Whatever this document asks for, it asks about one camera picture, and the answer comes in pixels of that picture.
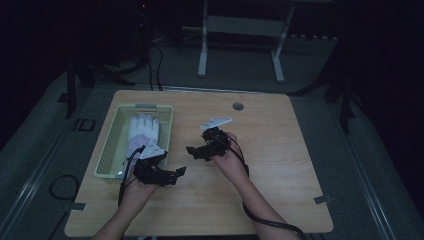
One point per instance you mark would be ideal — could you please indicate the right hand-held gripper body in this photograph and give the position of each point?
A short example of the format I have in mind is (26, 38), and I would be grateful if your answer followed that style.
(216, 140)

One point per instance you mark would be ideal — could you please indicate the grey tape strip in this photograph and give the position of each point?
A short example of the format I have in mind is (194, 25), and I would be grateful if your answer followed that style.
(322, 199)
(77, 207)

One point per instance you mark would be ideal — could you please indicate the round grey table grommet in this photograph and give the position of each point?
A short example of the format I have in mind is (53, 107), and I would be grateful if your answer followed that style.
(238, 106)

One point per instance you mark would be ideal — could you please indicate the black tripod stand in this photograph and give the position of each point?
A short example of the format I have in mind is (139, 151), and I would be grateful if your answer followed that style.
(110, 71)

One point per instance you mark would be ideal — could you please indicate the pale green plastic basket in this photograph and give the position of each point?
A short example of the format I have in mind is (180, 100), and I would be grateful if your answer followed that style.
(110, 156)

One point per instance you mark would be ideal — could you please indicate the white metal desk frame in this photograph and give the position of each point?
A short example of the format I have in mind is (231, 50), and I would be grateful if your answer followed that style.
(245, 26)

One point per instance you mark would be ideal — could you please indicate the black metal stand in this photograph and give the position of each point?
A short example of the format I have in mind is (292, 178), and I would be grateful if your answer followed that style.
(345, 100)
(70, 90)

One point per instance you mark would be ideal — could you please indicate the person's right hand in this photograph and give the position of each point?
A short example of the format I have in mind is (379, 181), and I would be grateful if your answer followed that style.
(230, 163)

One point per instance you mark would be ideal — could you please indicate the person's left hand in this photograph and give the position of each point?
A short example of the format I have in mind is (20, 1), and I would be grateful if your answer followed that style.
(138, 193)

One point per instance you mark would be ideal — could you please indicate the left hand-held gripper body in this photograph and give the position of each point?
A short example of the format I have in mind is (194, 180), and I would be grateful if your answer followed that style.
(150, 168)

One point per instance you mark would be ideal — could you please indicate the lilac glove with white back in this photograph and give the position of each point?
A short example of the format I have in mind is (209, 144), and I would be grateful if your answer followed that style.
(144, 133)

